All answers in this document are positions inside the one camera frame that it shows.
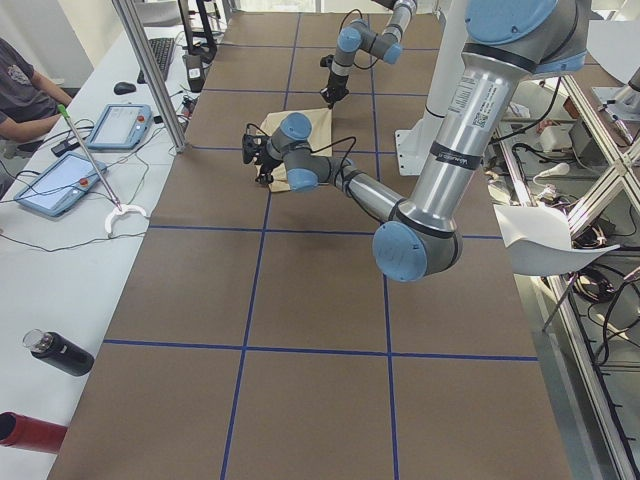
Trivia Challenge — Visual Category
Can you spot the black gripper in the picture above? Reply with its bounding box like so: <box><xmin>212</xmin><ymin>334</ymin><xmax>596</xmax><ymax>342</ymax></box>
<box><xmin>322</xmin><ymin>71</ymin><xmax>349</xmax><ymax>110</ymax></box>
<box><xmin>255</xmin><ymin>141</ymin><xmax>282</xmax><ymax>186</ymax></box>

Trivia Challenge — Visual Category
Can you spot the beige long-sleeve printed shirt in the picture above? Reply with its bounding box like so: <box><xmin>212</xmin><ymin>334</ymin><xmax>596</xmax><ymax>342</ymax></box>
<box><xmin>260</xmin><ymin>108</ymin><xmax>336</xmax><ymax>193</ymax></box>

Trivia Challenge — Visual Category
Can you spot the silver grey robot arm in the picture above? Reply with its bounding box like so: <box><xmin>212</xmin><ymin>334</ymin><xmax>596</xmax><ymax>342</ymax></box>
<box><xmin>242</xmin><ymin>1</ymin><xmax>591</xmax><ymax>282</ymax></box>
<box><xmin>320</xmin><ymin>0</ymin><xmax>418</xmax><ymax>109</ymax></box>

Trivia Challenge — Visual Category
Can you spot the white reacher grabber stick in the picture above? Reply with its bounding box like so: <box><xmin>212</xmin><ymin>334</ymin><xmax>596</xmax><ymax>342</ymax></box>
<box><xmin>57</xmin><ymin>104</ymin><xmax>147</xmax><ymax>238</ymax></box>

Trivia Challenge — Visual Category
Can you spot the far blue teach pendant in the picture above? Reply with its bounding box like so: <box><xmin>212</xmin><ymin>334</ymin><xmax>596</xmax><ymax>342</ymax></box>
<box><xmin>85</xmin><ymin>104</ymin><xmax>153</xmax><ymax>151</ymax></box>

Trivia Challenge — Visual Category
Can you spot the blue teach pendant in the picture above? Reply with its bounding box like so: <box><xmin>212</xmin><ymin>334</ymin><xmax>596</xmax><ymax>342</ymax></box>
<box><xmin>13</xmin><ymin>152</ymin><xmax>99</xmax><ymax>217</ymax></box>
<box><xmin>85</xmin><ymin>104</ymin><xmax>153</xmax><ymax>151</ymax></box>

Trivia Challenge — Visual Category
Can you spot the black keyboard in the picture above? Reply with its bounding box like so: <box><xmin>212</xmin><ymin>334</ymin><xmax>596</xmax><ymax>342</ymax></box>
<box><xmin>148</xmin><ymin>38</ymin><xmax>175</xmax><ymax>81</ymax></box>

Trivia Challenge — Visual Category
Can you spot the black computer mouse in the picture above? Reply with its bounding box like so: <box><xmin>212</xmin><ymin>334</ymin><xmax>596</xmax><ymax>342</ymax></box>
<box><xmin>113</xmin><ymin>82</ymin><xmax>137</xmax><ymax>95</ymax></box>

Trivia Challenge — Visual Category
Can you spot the near blue teach pendant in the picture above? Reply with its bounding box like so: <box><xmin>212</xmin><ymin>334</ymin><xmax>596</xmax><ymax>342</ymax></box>
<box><xmin>13</xmin><ymin>152</ymin><xmax>99</xmax><ymax>217</ymax></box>

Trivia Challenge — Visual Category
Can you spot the seated person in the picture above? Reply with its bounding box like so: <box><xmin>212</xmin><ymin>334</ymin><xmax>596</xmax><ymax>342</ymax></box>
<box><xmin>0</xmin><ymin>37</ymin><xmax>74</xmax><ymax>199</ymax></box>

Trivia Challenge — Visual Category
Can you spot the white plastic chair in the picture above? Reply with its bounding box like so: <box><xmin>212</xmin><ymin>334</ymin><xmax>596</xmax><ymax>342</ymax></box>
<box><xmin>494</xmin><ymin>204</ymin><xmax>619</xmax><ymax>277</ymax></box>

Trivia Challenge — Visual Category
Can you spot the black water bottle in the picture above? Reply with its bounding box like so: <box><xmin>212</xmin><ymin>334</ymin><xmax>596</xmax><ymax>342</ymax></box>
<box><xmin>22</xmin><ymin>329</ymin><xmax>94</xmax><ymax>377</ymax></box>

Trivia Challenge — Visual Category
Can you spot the red cylinder bottle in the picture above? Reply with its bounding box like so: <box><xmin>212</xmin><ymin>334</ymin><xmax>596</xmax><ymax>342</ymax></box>
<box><xmin>1</xmin><ymin>412</ymin><xmax>67</xmax><ymax>454</ymax></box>

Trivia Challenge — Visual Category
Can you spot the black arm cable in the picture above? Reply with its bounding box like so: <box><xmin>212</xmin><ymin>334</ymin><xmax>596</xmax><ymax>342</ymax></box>
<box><xmin>247</xmin><ymin>122</ymin><xmax>359</xmax><ymax>189</ymax></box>
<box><xmin>337</xmin><ymin>8</ymin><xmax>381</xmax><ymax>71</ymax></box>

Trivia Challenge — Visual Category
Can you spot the aluminium frame post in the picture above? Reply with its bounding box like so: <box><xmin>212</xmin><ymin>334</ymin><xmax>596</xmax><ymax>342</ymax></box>
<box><xmin>112</xmin><ymin>0</ymin><xmax>186</xmax><ymax>153</ymax></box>

